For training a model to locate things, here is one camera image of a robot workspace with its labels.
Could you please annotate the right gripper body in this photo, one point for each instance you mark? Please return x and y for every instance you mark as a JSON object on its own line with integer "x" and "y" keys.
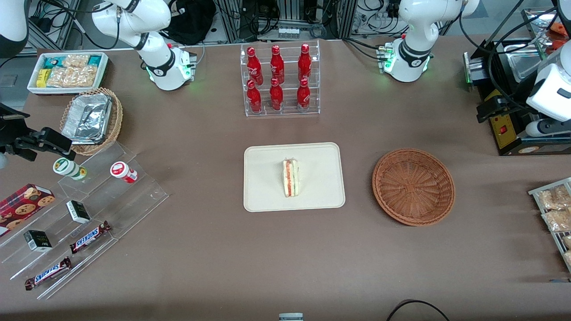
{"x": 10, "y": 133}

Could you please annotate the triangular sandwich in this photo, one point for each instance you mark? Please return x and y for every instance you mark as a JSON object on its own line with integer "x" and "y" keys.
{"x": 291, "y": 178}

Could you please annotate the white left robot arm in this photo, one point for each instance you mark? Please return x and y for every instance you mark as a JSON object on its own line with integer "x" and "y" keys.
{"x": 419, "y": 26}

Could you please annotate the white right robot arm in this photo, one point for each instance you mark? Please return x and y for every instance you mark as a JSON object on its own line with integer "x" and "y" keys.
{"x": 156, "y": 26}

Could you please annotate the aluminium foil tray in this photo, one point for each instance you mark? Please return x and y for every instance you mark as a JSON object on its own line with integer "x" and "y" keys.
{"x": 87, "y": 118}

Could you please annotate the oval light wicker basket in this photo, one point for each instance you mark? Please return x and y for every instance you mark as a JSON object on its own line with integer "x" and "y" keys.
{"x": 117, "y": 120}

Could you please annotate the round brown wicker basket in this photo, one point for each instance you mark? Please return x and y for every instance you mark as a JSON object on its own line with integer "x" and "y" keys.
{"x": 415, "y": 187}

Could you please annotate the tray of wrapped snacks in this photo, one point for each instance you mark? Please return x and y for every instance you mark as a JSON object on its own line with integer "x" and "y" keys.
{"x": 555, "y": 236}

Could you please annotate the cream rectangular tray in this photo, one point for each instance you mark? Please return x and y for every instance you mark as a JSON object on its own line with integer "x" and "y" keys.
{"x": 263, "y": 178}

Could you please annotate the green capped yogurt bottle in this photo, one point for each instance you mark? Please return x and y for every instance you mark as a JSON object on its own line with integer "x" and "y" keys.
{"x": 67, "y": 167}

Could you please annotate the black food warmer appliance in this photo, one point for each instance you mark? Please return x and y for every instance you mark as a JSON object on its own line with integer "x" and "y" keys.
{"x": 506, "y": 136}

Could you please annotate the stainless steel pan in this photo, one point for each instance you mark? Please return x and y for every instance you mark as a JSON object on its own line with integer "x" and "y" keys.
{"x": 524, "y": 67}

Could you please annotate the silver metal side box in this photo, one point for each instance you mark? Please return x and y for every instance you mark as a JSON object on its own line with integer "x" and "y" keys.
{"x": 473, "y": 69}

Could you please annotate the white rectangular snack bin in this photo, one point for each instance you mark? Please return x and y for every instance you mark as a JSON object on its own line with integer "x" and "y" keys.
{"x": 67, "y": 90}

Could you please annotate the red tartan cookie box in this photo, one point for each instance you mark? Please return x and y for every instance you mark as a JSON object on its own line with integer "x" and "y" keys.
{"x": 22, "y": 207}

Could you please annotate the yellow snack packet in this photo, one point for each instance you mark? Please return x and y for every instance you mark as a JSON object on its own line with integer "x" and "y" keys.
{"x": 42, "y": 78}

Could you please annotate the large clear cracker bag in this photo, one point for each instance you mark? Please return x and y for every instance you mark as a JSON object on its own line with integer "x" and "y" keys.
{"x": 71, "y": 76}

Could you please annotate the red capped yogurt bottle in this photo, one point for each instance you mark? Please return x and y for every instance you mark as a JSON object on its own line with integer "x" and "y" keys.
{"x": 122, "y": 171}

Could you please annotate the small black box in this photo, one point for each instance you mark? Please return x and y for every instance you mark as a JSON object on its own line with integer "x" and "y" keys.
{"x": 38, "y": 240}
{"x": 78, "y": 212}

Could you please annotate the teal snack packet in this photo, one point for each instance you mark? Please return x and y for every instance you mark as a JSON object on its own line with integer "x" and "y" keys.
{"x": 52, "y": 61}
{"x": 94, "y": 60}

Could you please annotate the small clear cracker bag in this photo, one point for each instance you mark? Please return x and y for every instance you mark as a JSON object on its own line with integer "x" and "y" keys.
{"x": 76, "y": 60}

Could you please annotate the clear acrylic step display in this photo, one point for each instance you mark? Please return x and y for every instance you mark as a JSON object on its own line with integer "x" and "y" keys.
{"x": 134, "y": 200}

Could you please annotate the brown Snickers bar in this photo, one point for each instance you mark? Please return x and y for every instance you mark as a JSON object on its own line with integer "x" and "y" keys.
{"x": 47, "y": 273}
{"x": 89, "y": 237}

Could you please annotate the clear bag of snacks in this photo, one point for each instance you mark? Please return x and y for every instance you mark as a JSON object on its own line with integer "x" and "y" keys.
{"x": 568, "y": 258}
{"x": 557, "y": 220}
{"x": 555, "y": 198}
{"x": 567, "y": 241}

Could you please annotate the red soda bottle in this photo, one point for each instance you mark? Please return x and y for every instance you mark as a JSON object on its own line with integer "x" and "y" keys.
{"x": 277, "y": 67}
{"x": 303, "y": 96}
{"x": 304, "y": 64}
{"x": 276, "y": 96}
{"x": 254, "y": 67}
{"x": 254, "y": 98}

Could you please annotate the black bag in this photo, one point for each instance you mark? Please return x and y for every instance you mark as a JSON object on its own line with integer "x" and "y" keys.
{"x": 192, "y": 20}

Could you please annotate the clear acrylic bottle rack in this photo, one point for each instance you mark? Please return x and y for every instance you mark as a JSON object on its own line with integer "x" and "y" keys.
{"x": 290, "y": 109}

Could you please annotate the white power strip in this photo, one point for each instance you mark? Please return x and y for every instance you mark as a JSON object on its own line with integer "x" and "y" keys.
{"x": 288, "y": 33}

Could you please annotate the small grey device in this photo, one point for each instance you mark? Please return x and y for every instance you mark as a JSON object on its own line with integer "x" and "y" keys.
{"x": 291, "y": 317}

